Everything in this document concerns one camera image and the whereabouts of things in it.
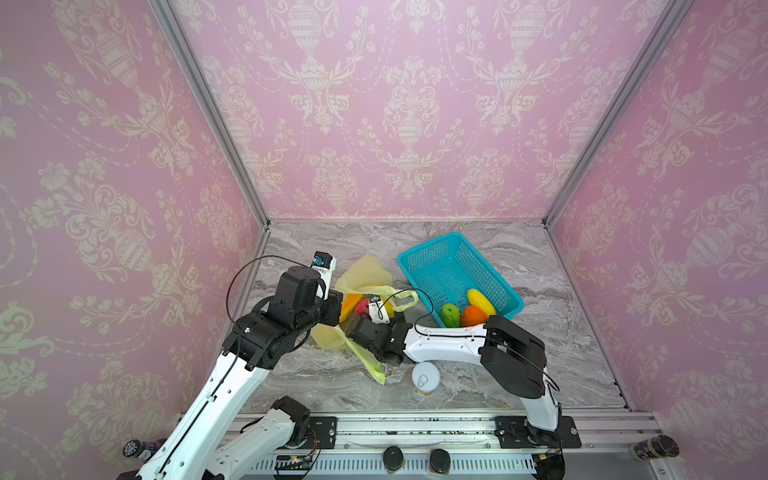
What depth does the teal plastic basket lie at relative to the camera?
0.96 m

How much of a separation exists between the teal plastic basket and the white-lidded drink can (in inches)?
9.3

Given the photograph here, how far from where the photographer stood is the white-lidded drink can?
779mm

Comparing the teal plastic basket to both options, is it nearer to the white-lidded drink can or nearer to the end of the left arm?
the white-lidded drink can
